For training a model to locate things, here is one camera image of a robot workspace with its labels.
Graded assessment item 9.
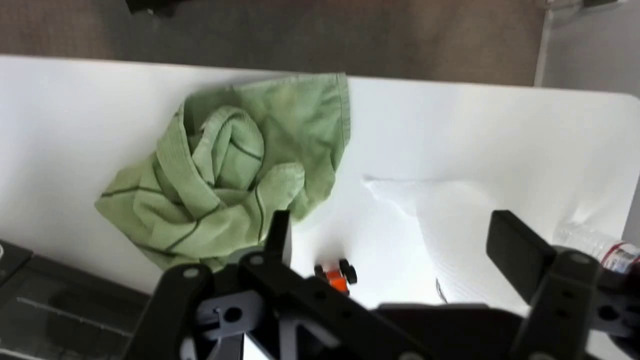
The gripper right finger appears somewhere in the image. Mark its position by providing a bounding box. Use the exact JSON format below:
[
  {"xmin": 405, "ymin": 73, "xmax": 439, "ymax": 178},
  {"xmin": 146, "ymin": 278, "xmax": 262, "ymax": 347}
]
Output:
[{"xmin": 486, "ymin": 210, "xmax": 640, "ymax": 360}]

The orange toy car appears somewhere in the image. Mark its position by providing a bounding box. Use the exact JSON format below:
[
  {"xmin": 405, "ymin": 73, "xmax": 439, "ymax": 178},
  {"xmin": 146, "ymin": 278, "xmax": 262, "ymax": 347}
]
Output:
[{"xmin": 314, "ymin": 258, "xmax": 358, "ymax": 296}]

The clear plastic water bottle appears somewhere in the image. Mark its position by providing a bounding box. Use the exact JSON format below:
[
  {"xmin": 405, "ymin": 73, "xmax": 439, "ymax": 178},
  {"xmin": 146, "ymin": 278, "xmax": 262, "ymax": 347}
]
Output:
[{"xmin": 552, "ymin": 220, "xmax": 640, "ymax": 275}]

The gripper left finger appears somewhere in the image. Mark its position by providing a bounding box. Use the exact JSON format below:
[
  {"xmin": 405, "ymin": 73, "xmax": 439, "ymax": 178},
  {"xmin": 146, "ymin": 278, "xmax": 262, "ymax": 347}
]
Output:
[{"xmin": 121, "ymin": 209, "xmax": 437, "ymax": 360}]

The white paper towel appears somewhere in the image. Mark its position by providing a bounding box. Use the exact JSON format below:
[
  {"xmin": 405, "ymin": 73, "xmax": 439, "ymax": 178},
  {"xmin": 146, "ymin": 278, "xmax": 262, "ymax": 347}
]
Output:
[{"xmin": 361, "ymin": 175, "xmax": 532, "ymax": 317}]

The green checked cloth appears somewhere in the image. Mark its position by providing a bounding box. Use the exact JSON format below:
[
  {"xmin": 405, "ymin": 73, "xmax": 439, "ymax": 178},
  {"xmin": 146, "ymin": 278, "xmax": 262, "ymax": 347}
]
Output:
[{"xmin": 94, "ymin": 73, "xmax": 352, "ymax": 272}]

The black toaster oven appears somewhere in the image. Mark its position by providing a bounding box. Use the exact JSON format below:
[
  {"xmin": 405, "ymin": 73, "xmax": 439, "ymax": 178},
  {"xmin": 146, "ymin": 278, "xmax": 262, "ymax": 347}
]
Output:
[{"xmin": 0, "ymin": 239, "xmax": 152, "ymax": 360}]

